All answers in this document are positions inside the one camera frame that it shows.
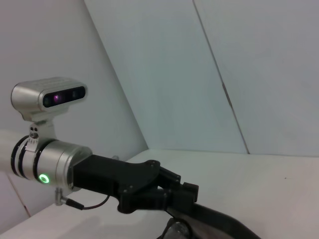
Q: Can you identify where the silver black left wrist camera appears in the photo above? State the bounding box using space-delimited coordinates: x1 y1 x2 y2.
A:
10 77 88 151

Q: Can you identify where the left gripper cable with plugs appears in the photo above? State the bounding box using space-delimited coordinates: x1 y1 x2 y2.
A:
54 155 119 210

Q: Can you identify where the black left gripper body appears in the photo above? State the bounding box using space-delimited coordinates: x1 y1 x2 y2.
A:
72 154 166 214

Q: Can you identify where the black glasses case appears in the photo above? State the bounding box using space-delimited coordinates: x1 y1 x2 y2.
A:
166 203 261 239

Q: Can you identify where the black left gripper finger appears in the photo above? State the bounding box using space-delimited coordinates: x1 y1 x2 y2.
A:
159 188 195 212
156 166 199 204

